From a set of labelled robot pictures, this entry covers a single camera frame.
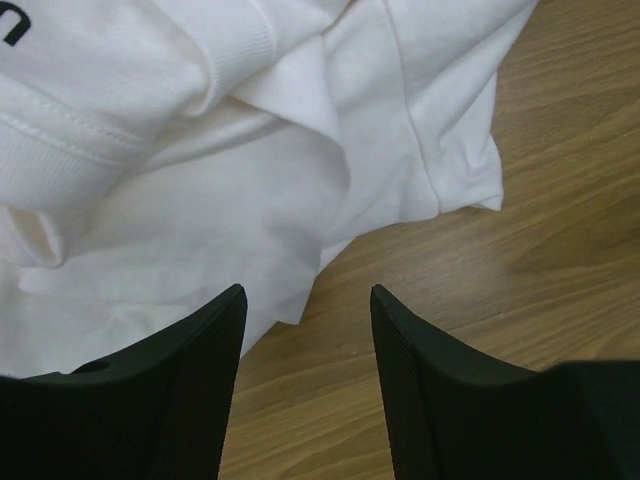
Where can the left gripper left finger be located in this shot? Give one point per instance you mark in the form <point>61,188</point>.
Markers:
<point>157,409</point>

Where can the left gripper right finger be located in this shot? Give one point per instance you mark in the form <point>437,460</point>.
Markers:
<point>454,412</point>

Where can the white t shirt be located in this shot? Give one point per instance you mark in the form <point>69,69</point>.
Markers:
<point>154,153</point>

